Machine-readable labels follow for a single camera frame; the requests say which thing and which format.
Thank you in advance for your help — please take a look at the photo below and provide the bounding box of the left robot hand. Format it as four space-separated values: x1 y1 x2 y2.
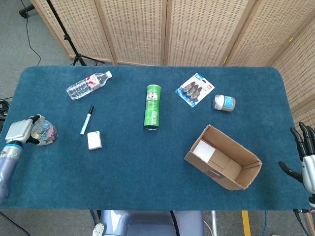
4 114 46 146

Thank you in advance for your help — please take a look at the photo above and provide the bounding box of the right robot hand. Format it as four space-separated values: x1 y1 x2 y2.
278 121 315 201

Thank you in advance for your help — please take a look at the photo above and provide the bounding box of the clear jar of colourful items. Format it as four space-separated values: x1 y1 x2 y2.
31 119 59 146

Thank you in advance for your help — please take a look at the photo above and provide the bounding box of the open cardboard box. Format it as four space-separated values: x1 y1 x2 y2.
184 124 263 191

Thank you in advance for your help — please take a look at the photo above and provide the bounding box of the white marker black cap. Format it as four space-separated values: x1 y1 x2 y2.
80 105 95 135

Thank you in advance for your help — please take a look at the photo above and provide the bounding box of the white tissue pack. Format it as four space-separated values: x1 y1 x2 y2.
87 130 103 151

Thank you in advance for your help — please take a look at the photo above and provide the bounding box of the clear plastic water bottle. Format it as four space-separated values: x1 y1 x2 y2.
66 71 113 100

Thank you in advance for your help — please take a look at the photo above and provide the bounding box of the yellow floor tape strip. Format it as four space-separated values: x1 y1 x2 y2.
241 210 252 236

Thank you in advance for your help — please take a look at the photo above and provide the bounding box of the black tripod stand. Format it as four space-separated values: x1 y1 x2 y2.
46 0 105 66

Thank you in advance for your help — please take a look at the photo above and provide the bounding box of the blue label jar white lid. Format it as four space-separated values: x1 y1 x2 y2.
212 94 236 113

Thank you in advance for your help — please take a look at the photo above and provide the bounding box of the silver table leg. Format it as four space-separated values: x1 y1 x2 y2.
211 210 219 236

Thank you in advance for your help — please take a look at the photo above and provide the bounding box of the blue carpet table cover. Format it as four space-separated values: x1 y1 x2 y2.
0 65 312 211

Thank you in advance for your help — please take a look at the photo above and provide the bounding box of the green chips can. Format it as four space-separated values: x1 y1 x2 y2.
143 84 163 131

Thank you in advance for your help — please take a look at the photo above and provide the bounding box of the blue clip blister pack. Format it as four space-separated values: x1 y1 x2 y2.
175 72 215 108

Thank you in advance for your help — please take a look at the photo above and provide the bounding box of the wicker folding screen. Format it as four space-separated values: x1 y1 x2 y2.
31 0 315 133

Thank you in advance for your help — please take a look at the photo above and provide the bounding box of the grey-blue robot torso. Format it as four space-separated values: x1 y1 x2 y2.
92 209 205 236

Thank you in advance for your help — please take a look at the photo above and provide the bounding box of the black cable bundle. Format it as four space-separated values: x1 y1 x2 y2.
0 97 13 118

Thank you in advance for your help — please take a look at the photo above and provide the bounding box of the black floor cable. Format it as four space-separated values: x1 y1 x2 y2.
21 0 42 66

